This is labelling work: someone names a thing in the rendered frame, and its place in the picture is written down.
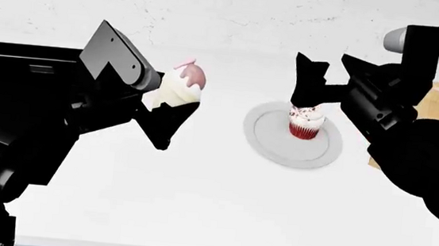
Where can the red velvet cupcake white frosting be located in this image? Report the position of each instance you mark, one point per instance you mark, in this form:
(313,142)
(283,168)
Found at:
(306,124)

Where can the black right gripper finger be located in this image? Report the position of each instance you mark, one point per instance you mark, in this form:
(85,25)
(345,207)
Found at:
(356,70)
(308,83)

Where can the gray left wrist camera mount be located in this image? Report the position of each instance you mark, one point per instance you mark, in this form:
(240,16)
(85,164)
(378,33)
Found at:
(114,48)

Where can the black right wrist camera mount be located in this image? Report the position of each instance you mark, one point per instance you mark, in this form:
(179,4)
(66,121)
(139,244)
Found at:
(429,45)

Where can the cream swirl dessert pink top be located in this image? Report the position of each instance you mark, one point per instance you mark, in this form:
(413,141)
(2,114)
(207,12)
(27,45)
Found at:
(179,86)

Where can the round gray plate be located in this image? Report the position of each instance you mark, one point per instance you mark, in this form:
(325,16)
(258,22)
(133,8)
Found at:
(274,139)

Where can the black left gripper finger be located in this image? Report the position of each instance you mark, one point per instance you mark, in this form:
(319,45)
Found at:
(167,124)

